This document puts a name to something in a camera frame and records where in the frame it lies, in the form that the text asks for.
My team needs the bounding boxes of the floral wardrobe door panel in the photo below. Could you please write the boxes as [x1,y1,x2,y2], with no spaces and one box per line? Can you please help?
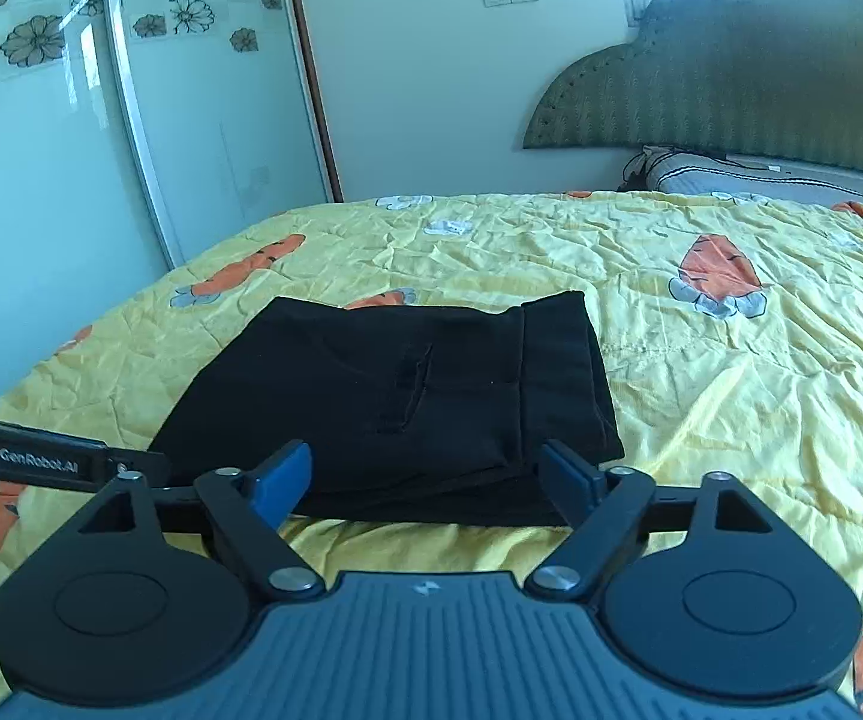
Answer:
[0,0,166,395]

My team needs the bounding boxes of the black pants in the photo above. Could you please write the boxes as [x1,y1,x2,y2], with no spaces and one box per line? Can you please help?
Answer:
[150,293,625,527]

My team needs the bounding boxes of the yellow carrot-print bed quilt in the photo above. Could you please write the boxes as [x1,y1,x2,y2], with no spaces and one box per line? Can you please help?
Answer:
[0,192,863,711]

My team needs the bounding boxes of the white sliding wardrobe door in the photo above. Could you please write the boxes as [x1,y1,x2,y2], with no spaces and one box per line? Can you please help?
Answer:
[104,0,342,266]

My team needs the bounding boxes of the green padded headboard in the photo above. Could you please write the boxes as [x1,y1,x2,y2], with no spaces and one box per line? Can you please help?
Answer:
[522,0,863,172]

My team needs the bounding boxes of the striped grey pillow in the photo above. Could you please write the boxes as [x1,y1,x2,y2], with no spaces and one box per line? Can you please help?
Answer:
[621,146,863,206]

